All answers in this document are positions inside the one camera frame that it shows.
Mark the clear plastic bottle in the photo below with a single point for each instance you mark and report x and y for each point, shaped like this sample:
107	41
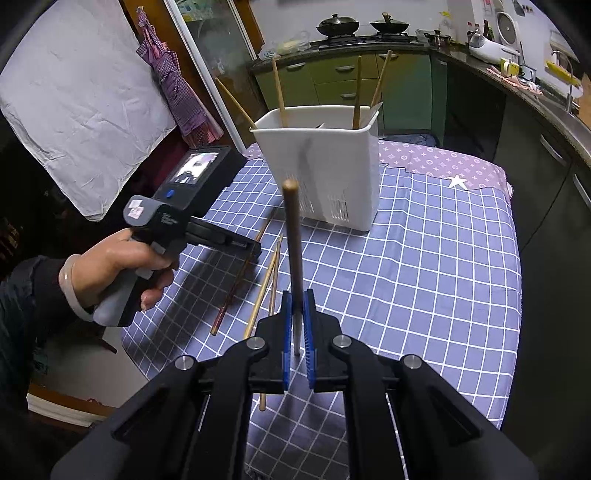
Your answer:
444	25

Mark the dark kitchen countertop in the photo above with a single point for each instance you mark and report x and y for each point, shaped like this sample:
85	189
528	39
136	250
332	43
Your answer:
455	53

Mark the white round appliance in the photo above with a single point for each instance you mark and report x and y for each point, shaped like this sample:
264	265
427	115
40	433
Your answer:
505	25

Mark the dark brown wooden chopstick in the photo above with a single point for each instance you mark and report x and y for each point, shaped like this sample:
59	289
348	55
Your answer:
293	240

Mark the plastic bag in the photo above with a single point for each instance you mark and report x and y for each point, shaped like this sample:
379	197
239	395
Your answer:
291	46

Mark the small metal pot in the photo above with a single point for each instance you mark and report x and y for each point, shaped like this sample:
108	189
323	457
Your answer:
436	39

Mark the gas stove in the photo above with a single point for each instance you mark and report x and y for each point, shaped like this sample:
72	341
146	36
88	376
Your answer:
369	39

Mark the blue cloth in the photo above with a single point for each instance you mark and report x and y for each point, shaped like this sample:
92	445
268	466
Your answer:
406	138

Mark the white kitchen appliance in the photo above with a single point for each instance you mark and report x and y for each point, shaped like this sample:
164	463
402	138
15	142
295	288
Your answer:
485	46

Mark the green kitchen cabinet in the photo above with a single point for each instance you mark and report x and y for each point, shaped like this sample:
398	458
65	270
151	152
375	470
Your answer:
323	76

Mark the purple patterned cloth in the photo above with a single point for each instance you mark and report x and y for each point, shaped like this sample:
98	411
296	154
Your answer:
425	161

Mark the wooden board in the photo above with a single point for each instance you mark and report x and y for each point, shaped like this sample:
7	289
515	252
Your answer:
60	404

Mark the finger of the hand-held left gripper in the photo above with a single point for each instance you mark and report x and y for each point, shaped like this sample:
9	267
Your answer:
217	235

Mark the dark kitchen cabinet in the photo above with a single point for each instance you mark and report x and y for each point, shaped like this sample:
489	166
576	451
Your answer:
531	184

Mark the pink cloth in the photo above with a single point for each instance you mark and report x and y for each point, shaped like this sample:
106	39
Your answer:
521	83

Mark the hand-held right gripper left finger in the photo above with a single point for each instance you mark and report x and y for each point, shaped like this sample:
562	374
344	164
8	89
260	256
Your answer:
287	341

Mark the person's left hand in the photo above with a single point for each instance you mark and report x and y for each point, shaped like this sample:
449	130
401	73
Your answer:
111	263

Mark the white plastic utensil holder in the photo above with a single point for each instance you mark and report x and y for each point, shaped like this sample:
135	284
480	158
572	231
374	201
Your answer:
341	157

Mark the blue checkered tablecloth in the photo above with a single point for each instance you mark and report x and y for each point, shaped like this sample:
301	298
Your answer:
415	286

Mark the metal faucet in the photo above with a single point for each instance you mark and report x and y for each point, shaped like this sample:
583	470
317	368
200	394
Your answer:
570	87

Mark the white star sticker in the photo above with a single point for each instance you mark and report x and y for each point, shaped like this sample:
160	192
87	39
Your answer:
457	182

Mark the red-ended wooden chopstick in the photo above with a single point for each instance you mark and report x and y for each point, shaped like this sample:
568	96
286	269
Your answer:
231	295

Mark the purple gingham apron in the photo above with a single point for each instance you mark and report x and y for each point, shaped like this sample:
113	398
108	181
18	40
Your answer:
175	87

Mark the glass cabinet door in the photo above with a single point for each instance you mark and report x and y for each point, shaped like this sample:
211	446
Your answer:
217	41

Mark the yellow cup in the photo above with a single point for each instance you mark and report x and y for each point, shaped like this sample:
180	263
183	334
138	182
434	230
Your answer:
509	67

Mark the black wok with lid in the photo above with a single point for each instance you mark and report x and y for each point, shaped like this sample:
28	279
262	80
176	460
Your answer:
337	25

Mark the person's left forearm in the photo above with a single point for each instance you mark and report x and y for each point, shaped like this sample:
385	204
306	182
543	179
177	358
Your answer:
27	304

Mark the yellow plastic rack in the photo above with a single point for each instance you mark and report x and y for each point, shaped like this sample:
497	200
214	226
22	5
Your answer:
561	69

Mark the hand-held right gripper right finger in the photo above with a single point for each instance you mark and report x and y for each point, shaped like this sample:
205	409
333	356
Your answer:
310	341

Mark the white hanging sheet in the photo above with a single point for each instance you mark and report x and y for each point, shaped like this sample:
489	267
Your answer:
78	101

